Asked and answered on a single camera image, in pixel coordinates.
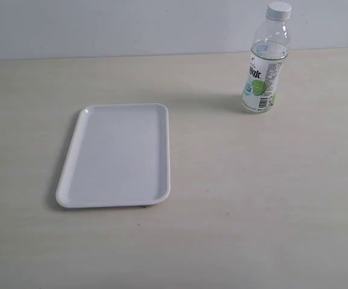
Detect white rectangular plastic tray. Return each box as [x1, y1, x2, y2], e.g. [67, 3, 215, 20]
[55, 104, 170, 209]

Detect white bottle cap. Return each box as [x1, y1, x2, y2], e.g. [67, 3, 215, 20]
[266, 1, 292, 22]

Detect clear plastic water bottle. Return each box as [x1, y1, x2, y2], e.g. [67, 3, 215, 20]
[241, 13, 291, 115]

